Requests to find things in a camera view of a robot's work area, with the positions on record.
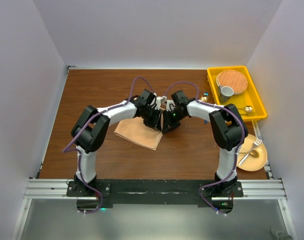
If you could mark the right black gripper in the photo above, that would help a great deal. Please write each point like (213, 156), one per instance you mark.
(168, 125)

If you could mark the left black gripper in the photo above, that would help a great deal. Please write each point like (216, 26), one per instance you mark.
(155, 123)

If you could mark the peach satin napkin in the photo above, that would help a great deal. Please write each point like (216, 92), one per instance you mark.
(135, 131)

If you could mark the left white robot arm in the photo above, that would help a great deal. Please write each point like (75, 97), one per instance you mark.
(91, 128)

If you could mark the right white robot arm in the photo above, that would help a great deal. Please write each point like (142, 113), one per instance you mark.
(228, 129)

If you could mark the gold spoon on table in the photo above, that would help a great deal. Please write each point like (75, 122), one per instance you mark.
(204, 98)

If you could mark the grey white cup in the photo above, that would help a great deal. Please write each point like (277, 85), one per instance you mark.
(226, 92)

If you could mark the woven orange round plate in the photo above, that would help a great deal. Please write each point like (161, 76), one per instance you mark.
(234, 79)

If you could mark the gold black spoon in tray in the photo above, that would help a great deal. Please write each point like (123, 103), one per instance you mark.
(247, 109)

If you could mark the yellow plastic tray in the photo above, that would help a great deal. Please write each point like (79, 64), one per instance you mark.
(250, 97)

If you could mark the beige round plate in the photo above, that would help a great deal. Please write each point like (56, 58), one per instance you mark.
(257, 158)

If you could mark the gold spoon on plate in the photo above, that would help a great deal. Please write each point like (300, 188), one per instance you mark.
(253, 153)

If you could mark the silver fork on plate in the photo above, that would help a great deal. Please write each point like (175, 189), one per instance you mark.
(256, 144)

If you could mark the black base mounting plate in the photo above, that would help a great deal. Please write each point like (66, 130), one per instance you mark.
(155, 192)

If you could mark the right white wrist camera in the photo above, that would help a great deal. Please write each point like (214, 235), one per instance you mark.
(170, 106)

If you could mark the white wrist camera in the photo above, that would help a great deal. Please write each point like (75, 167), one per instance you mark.
(170, 106)
(158, 101)

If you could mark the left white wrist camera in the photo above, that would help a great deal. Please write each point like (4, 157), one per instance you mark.
(158, 101)

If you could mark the aluminium rail frame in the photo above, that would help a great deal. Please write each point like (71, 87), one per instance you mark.
(186, 153)

